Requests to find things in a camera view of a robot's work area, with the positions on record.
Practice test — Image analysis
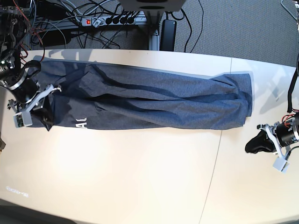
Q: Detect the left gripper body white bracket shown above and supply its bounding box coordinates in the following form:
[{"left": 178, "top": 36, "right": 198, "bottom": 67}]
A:
[{"left": 257, "top": 122, "right": 291, "bottom": 160}]

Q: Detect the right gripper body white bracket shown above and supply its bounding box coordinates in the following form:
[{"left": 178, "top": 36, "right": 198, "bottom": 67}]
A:
[{"left": 7, "top": 84, "right": 62, "bottom": 123}]

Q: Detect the blue-grey T-shirt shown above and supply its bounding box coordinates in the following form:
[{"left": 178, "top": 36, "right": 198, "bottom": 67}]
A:
[{"left": 35, "top": 60, "right": 252, "bottom": 130}]

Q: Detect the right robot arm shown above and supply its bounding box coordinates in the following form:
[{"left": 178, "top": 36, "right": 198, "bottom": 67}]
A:
[{"left": 0, "top": 0, "right": 62, "bottom": 130}]

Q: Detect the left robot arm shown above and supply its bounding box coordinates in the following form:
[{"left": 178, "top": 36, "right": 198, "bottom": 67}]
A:
[{"left": 245, "top": 59, "right": 299, "bottom": 173}]

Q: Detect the white power strip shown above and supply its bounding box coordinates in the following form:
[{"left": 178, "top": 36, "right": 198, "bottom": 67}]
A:
[{"left": 81, "top": 15, "right": 136, "bottom": 28}]

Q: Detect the black power adapter brick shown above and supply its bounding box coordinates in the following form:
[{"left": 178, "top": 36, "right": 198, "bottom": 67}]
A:
[{"left": 160, "top": 20, "right": 177, "bottom": 51}]

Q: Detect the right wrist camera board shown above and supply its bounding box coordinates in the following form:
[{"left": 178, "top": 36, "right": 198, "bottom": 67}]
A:
[{"left": 13, "top": 112, "right": 33, "bottom": 128}]

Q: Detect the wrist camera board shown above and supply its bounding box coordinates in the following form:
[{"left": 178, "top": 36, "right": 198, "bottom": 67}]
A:
[
  {"left": 13, "top": 112, "right": 33, "bottom": 128},
  {"left": 273, "top": 157, "right": 290, "bottom": 173}
]

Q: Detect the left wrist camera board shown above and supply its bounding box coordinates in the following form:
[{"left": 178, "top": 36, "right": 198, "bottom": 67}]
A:
[{"left": 273, "top": 157, "right": 290, "bottom": 173}]

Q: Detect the aluminium table frame post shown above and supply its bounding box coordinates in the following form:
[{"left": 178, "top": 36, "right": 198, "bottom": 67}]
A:
[{"left": 145, "top": 11, "right": 162, "bottom": 51}]

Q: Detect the grey camera mount housing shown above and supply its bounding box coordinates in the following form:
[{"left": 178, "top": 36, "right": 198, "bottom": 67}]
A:
[{"left": 118, "top": 0, "right": 185, "bottom": 12}]

